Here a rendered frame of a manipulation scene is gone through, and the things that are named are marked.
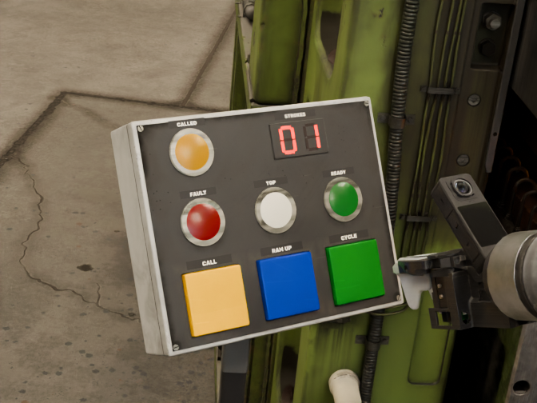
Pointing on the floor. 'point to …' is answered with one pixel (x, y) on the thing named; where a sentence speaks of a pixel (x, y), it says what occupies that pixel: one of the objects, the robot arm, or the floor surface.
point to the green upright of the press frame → (304, 381)
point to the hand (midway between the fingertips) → (402, 261)
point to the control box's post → (234, 372)
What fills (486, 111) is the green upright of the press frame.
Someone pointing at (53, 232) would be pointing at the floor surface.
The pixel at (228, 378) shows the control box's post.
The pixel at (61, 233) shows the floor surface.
